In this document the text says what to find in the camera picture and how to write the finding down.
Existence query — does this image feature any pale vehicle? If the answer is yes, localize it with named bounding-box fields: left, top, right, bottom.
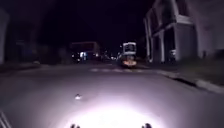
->
left=119, top=41, right=138, bottom=69

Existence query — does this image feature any low building with lit windows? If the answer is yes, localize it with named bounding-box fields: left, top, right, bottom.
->
left=69, top=41, right=102, bottom=63

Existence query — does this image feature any grey asphalt road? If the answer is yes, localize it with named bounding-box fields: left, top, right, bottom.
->
left=0, top=61, right=224, bottom=128

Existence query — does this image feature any pale building with pillars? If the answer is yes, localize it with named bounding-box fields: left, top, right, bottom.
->
left=143, top=0, right=224, bottom=64

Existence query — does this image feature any robot's own part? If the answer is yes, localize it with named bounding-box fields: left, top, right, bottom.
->
left=141, top=122, right=154, bottom=128
left=69, top=123, right=81, bottom=128

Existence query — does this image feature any pale kerb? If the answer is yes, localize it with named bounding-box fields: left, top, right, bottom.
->
left=155, top=69, right=224, bottom=96

